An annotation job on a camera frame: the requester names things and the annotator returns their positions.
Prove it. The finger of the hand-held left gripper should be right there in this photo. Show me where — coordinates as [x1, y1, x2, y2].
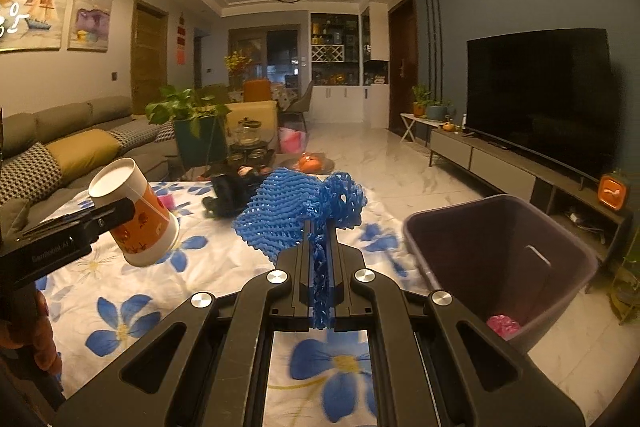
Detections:
[22, 198, 136, 242]

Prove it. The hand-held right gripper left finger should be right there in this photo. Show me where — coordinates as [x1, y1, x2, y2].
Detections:
[52, 217, 321, 427]

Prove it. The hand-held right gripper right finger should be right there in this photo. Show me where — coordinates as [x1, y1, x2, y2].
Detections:
[327, 227, 586, 427]

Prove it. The orange printed paper cup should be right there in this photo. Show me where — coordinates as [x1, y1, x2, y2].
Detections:
[88, 158, 180, 268]

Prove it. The blue foam net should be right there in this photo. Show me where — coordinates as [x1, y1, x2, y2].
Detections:
[232, 169, 368, 330]

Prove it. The dark purple trash bin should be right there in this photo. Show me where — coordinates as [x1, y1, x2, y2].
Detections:
[402, 194, 599, 355]

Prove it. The person's left hand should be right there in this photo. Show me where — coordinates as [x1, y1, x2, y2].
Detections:
[0, 291, 64, 374]

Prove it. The yellow cushion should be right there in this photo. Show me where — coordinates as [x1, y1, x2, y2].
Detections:
[45, 129, 121, 180]

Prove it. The blue flower printed blanket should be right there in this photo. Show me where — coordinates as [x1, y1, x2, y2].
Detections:
[30, 179, 441, 427]

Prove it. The small checkered cushion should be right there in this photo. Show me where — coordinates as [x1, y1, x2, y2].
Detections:
[107, 123, 161, 148]

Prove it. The large checkered cushion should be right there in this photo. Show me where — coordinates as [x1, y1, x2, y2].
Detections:
[0, 142, 63, 208]

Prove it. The grey sofa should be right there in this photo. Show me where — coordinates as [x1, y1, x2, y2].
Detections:
[0, 96, 181, 248]

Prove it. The black bag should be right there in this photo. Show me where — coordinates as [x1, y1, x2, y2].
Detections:
[202, 174, 266, 218]

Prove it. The potted plant in teal pot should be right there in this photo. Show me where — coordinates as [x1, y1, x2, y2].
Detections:
[145, 84, 233, 168]

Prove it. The plate of oranges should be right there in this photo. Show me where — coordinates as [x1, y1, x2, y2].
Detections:
[292, 153, 337, 175]

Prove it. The pink gift bag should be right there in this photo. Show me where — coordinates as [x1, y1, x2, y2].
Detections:
[277, 127, 307, 155]

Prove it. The glass jar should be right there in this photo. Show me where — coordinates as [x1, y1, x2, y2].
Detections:
[235, 117, 263, 148]

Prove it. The wooden door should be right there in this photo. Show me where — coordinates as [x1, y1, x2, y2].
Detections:
[131, 0, 169, 116]

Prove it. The yellow armchair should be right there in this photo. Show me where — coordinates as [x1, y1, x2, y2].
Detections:
[225, 101, 278, 140]

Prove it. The white side table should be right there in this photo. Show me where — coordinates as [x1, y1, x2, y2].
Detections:
[400, 112, 441, 142]

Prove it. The grey dining chair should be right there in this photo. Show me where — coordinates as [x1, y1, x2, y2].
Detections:
[287, 80, 315, 132]

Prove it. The white display cabinet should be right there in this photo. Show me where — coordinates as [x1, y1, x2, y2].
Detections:
[309, 4, 391, 128]

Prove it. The grey television stand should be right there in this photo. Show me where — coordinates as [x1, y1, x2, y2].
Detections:
[429, 127, 633, 258]

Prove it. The plant in orange pot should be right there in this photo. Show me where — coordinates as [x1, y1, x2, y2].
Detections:
[411, 84, 432, 116]

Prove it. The plant in blue pot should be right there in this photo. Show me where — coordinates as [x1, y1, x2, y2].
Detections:
[426, 101, 453, 122]

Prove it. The orange chair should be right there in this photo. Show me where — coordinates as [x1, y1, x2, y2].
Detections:
[242, 79, 273, 102]

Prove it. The purple abstract painting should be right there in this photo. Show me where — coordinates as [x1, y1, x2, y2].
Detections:
[67, 0, 116, 52]

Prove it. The yellow flower bouquet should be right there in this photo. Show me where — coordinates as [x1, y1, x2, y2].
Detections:
[224, 51, 253, 75]

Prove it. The sailing ship painting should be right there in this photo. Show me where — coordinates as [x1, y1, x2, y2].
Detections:
[0, 0, 76, 52]

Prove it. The sliding glass door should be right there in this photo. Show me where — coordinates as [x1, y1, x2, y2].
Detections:
[229, 24, 302, 88]

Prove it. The dark brown door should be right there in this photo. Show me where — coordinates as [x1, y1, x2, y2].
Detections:
[389, 0, 418, 130]

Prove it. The black television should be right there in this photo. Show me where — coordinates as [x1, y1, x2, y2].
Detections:
[466, 28, 616, 182]

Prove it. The red wall scroll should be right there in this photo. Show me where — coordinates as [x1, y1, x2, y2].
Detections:
[176, 12, 188, 66]

